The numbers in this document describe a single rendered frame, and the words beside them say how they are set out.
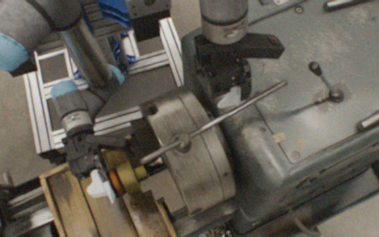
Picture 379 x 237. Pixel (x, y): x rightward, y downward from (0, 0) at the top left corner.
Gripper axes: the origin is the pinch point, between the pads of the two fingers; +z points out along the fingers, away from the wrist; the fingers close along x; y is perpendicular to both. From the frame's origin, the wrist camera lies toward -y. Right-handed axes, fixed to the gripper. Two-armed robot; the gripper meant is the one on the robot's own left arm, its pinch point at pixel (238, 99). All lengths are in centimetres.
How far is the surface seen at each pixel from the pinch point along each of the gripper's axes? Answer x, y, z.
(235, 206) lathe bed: 2.2, 2.7, 47.5
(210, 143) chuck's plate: 0.8, 7.7, 10.2
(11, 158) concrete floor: -103, 85, 113
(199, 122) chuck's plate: -4.2, 7.8, 7.9
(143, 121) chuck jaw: -12.5, 18.7, 10.4
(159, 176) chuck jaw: -3.8, 20.3, 22.1
